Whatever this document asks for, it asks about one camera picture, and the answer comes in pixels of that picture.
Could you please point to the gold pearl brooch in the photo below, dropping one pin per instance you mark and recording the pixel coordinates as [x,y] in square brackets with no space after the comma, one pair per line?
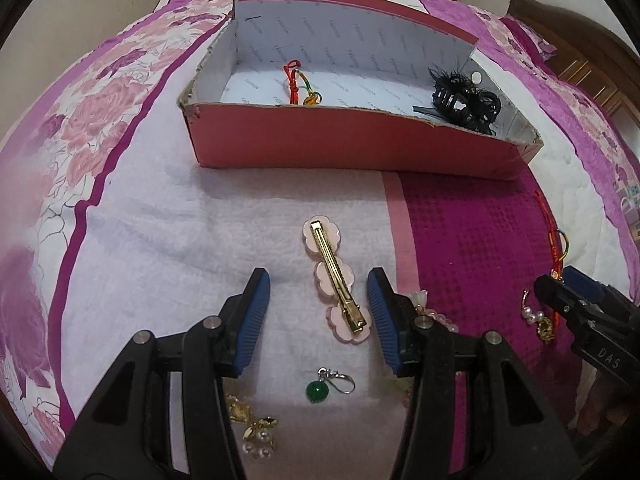
[240,412]

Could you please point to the pink cardboard box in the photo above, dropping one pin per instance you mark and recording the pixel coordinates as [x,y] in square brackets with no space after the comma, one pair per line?
[350,140]

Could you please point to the black hair claw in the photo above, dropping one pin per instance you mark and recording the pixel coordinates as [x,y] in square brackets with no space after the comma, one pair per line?
[460,100]

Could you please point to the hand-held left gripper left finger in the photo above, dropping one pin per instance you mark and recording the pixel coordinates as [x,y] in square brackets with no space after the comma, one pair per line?
[255,310]

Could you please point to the green bead earring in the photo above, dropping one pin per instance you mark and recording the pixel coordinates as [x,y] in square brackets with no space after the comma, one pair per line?
[316,392]

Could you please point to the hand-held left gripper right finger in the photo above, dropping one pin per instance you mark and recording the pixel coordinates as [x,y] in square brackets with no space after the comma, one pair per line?
[382,310]

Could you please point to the floral purple bedspread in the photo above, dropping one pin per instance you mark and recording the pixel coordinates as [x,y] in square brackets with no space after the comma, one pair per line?
[150,210]

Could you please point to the dark wooden headboard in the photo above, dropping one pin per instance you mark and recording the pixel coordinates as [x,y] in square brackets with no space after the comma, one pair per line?
[600,70]

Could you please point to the pearl gold earring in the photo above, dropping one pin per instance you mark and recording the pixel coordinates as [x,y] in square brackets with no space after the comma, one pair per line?
[531,314]

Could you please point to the pink flower hair clip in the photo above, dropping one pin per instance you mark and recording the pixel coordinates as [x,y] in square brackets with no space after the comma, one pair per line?
[332,265]

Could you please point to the purple floral pillow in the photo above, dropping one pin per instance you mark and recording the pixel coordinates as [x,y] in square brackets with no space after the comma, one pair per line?
[530,40]

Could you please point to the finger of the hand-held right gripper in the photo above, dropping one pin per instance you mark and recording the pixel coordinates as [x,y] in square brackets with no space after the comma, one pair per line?
[600,340]
[590,285]

